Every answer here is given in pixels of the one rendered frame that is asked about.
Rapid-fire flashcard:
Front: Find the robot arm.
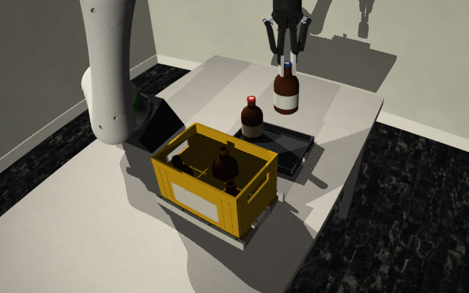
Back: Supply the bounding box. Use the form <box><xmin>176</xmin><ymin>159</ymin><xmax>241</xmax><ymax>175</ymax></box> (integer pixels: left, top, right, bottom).
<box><xmin>80</xmin><ymin>0</ymin><xmax>152</xmax><ymax>145</ymax></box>

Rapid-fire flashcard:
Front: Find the brown glass bottle with white label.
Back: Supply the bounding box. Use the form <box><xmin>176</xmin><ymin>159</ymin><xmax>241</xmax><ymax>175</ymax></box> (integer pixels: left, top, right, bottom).
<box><xmin>274</xmin><ymin>61</ymin><xmax>299</xmax><ymax>115</ymax></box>

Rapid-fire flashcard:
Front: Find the grey flat rail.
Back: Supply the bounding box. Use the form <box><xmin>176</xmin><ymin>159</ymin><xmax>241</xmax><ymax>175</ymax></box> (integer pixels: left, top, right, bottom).
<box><xmin>155</xmin><ymin>190</ymin><xmax>285</xmax><ymax>251</ymax></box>

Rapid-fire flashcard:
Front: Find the yellow wooden crate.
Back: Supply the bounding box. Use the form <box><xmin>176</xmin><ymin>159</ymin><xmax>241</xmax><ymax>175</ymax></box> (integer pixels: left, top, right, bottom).
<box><xmin>157</xmin><ymin>125</ymin><xmax>278</xmax><ymax>241</ymax></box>

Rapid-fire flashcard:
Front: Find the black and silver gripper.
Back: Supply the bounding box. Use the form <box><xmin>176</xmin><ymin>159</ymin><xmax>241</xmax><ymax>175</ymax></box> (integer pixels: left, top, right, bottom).
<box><xmin>263</xmin><ymin>0</ymin><xmax>311</xmax><ymax>77</ymax></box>

